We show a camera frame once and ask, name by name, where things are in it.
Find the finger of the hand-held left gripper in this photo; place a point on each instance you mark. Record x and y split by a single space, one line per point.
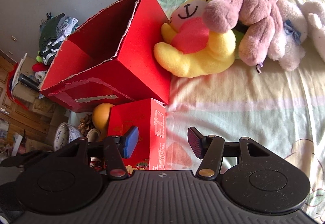
28 157

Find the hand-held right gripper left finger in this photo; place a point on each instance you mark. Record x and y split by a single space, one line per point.
130 141

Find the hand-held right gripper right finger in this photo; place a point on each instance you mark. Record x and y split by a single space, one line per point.
194 144

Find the small red gift box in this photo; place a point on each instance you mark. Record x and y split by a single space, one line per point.
142 117

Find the orange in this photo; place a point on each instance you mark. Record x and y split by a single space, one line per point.
100 116

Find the printed packing tape roll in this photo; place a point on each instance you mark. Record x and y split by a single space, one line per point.
62 135

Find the brown pine cone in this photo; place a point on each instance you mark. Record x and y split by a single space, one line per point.
85 123

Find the large red cardboard box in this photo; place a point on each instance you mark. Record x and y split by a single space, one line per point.
142 71

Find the wooden cabinet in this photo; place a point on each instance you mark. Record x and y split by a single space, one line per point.
10 107

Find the pile of cardboard boxes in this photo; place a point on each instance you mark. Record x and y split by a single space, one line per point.
28 94

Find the yellow plush toy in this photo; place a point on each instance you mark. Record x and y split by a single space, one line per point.
198 61

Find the red and white plush toy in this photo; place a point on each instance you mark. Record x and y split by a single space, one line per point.
38 69

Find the green plush frog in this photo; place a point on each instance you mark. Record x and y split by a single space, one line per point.
38 58

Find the green plush toy with glasses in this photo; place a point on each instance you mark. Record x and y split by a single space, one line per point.
237 43

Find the pile of folded clothes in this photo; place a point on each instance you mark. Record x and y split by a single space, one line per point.
50 33

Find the white plush rabbit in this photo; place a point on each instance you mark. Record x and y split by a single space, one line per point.
287 43

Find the pink plush bear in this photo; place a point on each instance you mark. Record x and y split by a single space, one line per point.
254 10

